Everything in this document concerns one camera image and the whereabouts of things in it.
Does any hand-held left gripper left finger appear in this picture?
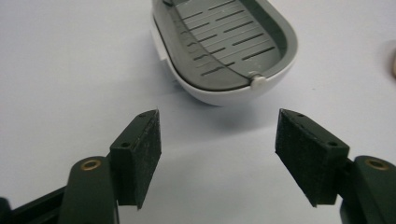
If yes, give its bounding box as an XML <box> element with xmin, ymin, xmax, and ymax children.
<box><xmin>109</xmin><ymin>108</ymin><xmax>163</xmax><ymax>210</ymax></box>

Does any white and grey drain basket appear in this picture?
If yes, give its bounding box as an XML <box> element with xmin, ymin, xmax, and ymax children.
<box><xmin>150</xmin><ymin>0</ymin><xmax>299</xmax><ymax>107</ymax></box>

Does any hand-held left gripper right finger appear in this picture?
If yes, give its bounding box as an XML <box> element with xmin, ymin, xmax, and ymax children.
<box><xmin>275</xmin><ymin>108</ymin><xmax>351</xmax><ymax>208</ymax></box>

